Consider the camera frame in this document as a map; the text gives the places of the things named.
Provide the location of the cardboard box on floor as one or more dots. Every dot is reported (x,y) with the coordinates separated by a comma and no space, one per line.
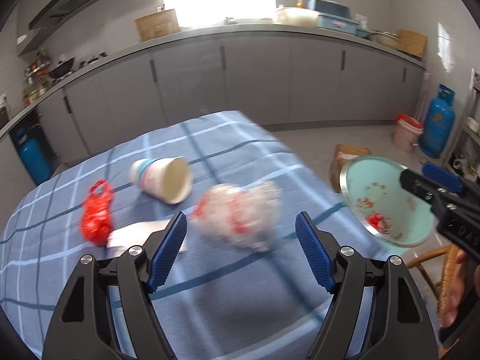
(343,154)

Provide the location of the grey lower cabinets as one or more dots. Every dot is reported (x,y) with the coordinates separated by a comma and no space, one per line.
(275,75)

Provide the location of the wooden cutting board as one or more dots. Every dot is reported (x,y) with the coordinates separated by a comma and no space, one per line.
(412,43)
(157,25)

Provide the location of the red plastic bag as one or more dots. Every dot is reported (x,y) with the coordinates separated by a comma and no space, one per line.
(96,222)

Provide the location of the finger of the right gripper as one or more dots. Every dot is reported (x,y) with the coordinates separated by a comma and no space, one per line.
(437,174)
(425,189)

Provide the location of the black wok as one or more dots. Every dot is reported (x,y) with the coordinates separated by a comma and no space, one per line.
(58,72)

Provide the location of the blue gas cylinder by wall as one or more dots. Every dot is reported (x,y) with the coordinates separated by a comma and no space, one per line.
(438,123)

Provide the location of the wicker chair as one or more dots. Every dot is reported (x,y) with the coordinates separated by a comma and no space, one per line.
(440,289)

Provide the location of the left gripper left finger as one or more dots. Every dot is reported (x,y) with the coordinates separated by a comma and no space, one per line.
(82,326)

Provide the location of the pink bucket red bag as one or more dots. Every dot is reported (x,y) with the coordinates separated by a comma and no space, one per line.
(407,133)

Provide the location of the striped paper cup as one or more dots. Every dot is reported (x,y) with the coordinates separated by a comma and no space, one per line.
(167,179)

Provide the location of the mint enamel basin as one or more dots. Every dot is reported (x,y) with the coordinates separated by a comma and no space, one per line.
(399,221)

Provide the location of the blue gas cylinder under counter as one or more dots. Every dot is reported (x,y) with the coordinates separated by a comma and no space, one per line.
(33,150)

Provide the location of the blue dish rack box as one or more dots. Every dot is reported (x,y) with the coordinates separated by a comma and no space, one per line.
(333,16)

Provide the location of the metal bowl on counter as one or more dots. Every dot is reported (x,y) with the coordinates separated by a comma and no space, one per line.
(387,39)

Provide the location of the metal storage shelf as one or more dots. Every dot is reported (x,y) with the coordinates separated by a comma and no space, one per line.
(462,158)

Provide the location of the clear plastic bag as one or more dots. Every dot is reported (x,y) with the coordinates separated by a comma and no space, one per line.
(240,217)

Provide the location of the spice rack with bottles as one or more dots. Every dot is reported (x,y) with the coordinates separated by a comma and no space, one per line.
(36,81)

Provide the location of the white plastic container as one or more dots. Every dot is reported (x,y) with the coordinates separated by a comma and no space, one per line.
(294,16)

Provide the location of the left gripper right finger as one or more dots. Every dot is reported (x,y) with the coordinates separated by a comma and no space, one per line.
(398,327)

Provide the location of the person right hand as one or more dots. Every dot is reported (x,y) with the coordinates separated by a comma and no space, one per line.
(456,292)

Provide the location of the white paper towel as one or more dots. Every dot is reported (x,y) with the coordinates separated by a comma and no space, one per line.
(135,234)

